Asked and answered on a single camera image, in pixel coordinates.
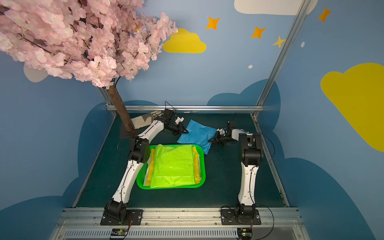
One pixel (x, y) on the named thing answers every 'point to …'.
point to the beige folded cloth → (145, 119)
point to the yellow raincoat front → (151, 167)
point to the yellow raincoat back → (197, 165)
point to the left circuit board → (119, 232)
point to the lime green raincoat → (173, 166)
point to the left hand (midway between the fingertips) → (188, 130)
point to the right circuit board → (244, 233)
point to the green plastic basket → (201, 149)
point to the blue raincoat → (198, 134)
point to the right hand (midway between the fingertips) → (210, 139)
